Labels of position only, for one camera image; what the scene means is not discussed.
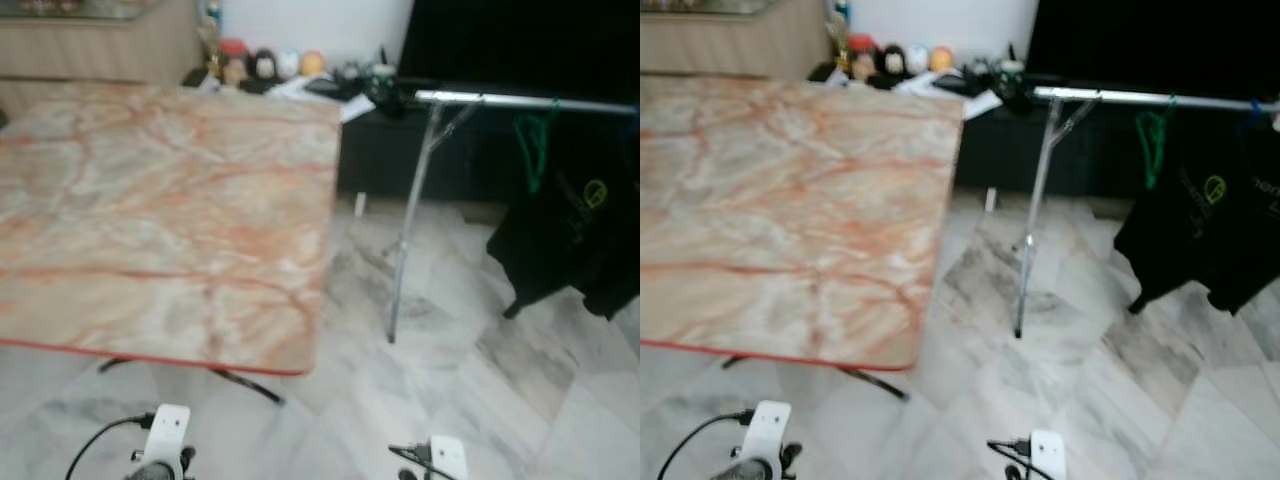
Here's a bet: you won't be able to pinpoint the white paper sheets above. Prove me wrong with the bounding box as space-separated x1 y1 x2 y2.
893 70 1004 119
265 75 376 123

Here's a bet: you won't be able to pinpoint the black logo t-shirt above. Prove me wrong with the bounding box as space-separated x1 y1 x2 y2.
487 118 641 321
1113 112 1251 313
1240 118 1280 313

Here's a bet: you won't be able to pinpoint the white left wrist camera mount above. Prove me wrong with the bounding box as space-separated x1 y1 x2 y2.
143 404 192 471
745 400 793 471

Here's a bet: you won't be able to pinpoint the light wooden sideboard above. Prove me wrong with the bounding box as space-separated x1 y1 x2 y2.
640 0 833 83
0 0 204 121

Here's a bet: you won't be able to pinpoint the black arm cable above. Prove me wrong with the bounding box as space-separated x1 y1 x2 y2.
388 444 433 480
657 410 756 480
66 413 156 480
987 438 1033 480

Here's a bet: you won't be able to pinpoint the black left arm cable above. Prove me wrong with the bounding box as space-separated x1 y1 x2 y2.
66 413 156 480
657 410 756 480

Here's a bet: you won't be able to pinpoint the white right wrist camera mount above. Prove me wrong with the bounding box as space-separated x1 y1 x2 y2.
1030 430 1067 480
428 436 468 480

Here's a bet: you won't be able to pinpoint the silver metal clothes rack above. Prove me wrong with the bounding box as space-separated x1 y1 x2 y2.
386 88 641 344
1013 85 1280 339

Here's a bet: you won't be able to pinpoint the gold trophy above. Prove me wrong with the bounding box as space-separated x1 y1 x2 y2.
197 5 226 86
826 0 853 81

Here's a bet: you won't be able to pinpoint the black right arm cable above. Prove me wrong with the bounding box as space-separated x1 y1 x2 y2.
987 438 1033 480
388 444 433 480

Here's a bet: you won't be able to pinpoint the marble pattern folding table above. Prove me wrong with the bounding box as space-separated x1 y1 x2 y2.
640 75 965 403
0 82 343 406

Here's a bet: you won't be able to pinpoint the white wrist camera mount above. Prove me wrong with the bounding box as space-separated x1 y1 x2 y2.
143 404 192 471
745 400 793 471
428 436 468 480
1030 430 1067 480

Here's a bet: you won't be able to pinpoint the black flat television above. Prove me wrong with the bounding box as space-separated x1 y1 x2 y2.
397 0 641 101
1025 0 1280 99

